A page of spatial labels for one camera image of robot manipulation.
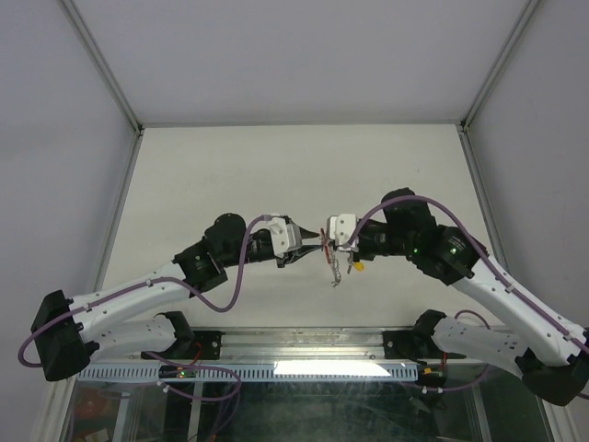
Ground left aluminium frame post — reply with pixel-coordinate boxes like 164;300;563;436
57;0;144;134

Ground red handled keyring holder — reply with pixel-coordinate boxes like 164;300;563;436
319;228;342;287

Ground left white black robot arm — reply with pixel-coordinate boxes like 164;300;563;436
28;213;318;381

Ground white slotted cable duct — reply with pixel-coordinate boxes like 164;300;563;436
78;361;419;383

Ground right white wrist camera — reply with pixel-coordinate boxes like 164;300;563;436
327;214;358;252

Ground right aluminium frame post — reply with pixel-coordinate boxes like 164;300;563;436
461;0;543;131

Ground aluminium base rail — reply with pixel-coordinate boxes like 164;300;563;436
77;324;466;365

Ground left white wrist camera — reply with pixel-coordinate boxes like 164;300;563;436
265;215;303;258

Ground aluminium frame post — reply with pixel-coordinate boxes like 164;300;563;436
57;0;144;134
461;0;543;131

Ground yellow tag silver key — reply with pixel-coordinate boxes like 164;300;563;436
346;254;364;274

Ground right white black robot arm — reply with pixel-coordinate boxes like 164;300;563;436
336;188;588;406

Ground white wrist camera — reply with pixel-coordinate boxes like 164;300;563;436
327;214;358;252
265;215;303;258

